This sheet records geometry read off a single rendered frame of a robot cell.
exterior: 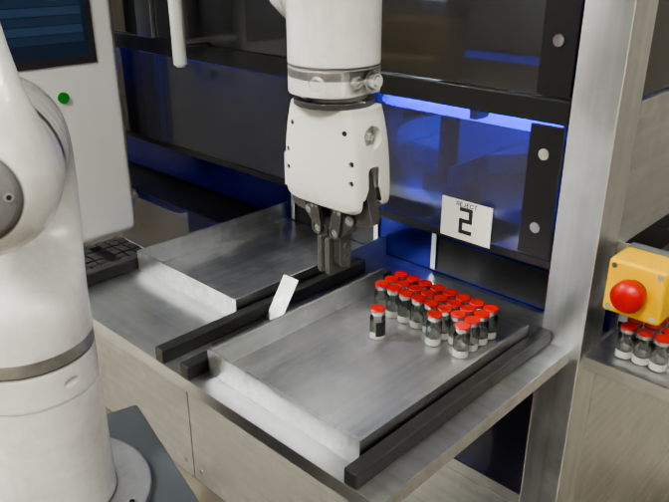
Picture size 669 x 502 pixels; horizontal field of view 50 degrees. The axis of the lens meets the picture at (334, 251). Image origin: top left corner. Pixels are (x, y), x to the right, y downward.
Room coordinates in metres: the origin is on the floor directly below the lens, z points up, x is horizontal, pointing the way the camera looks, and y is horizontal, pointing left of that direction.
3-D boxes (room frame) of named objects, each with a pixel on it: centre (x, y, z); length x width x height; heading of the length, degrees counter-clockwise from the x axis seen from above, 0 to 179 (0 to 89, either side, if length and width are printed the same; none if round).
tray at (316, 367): (0.81, -0.05, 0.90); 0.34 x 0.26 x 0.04; 136
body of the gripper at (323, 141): (0.66, 0.00, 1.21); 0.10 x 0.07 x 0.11; 46
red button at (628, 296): (0.77, -0.36, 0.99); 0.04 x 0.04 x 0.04; 46
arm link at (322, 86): (0.65, 0.00, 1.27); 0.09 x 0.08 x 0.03; 46
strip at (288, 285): (0.89, 0.11, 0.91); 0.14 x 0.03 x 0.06; 137
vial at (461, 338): (0.82, -0.17, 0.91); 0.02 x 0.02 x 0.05
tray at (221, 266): (1.13, 0.12, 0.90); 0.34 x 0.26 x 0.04; 136
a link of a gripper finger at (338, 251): (0.64, -0.01, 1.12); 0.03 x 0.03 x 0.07; 46
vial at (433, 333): (0.85, -0.14, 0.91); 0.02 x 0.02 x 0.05
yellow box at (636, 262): (0.80, -0.39, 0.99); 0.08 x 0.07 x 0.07; 136
